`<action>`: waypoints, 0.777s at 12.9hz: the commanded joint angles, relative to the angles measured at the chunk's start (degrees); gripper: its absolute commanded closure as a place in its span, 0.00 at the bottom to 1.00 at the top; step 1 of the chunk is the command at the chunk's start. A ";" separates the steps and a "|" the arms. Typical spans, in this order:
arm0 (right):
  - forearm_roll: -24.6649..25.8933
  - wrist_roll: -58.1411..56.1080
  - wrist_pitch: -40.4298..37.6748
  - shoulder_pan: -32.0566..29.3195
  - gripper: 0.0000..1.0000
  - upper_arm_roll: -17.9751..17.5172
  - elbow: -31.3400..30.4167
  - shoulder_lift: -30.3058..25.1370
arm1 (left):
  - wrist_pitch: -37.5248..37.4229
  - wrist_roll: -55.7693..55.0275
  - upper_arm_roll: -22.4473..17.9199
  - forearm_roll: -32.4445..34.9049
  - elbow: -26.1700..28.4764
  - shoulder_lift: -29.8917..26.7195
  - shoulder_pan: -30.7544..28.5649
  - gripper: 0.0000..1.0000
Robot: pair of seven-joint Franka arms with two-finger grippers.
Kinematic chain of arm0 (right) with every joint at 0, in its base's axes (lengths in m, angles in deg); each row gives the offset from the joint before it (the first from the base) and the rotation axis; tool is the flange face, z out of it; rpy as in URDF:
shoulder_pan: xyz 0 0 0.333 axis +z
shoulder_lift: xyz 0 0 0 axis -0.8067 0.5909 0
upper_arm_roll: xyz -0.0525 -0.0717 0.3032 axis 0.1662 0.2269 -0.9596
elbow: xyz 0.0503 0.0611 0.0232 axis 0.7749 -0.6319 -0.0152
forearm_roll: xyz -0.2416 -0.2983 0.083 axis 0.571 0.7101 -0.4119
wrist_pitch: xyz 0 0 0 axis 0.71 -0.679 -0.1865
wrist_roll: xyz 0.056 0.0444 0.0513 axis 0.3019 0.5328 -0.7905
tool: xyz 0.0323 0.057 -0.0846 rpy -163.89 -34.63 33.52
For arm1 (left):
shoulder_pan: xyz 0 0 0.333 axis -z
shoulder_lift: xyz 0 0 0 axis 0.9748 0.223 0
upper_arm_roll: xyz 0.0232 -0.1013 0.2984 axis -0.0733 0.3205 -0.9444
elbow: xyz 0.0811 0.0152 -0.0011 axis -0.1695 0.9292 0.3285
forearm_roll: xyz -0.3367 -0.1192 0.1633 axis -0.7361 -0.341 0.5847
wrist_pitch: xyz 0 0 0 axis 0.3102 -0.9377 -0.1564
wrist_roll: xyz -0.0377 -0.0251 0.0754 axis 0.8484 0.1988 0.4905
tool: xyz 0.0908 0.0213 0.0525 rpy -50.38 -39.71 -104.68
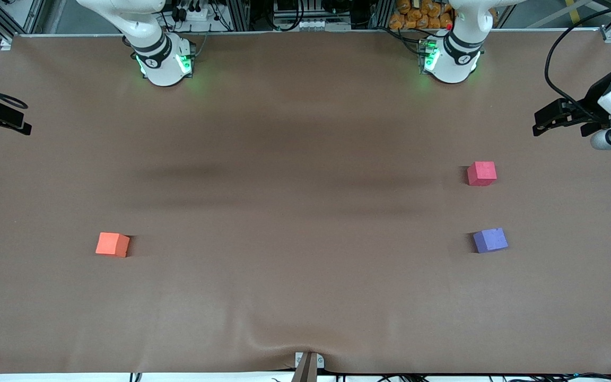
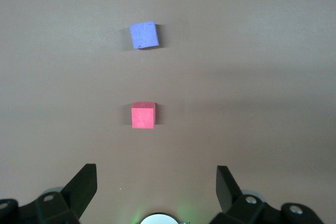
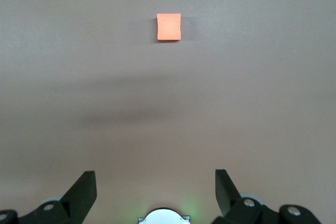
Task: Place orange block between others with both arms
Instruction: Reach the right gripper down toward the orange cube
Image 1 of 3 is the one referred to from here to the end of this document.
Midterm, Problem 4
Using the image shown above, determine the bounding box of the orange foam block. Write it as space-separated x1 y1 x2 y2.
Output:
95 232 130 258

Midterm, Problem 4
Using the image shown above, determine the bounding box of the red foam block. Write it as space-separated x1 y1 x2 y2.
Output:
467 161 497 187

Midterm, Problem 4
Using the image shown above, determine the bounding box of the purple foam block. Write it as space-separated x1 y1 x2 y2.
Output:
473 228 509 254

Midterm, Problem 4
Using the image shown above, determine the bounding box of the pile of orange objects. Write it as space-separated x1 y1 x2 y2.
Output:
389 0 499 30

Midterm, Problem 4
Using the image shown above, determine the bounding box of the white power strip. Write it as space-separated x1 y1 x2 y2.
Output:
170 0 211 23

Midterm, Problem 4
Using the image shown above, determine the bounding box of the white connector strip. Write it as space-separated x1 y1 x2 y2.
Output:
294 19 338 31

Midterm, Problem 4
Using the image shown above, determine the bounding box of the brown table mat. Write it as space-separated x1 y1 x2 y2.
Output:
0 29 611 375

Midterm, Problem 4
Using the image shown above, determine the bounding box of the black electronics box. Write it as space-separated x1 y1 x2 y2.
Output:
274 0 306 15

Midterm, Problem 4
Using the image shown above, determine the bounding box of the metal table clamp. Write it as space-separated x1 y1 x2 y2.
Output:
292 351 325 382

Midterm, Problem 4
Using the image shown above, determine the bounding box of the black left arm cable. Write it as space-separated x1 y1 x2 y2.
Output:
544 2 611 120

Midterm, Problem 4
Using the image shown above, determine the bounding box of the aluminium frame post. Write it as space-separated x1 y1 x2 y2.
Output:
230 0 250 31
372 0 394 30

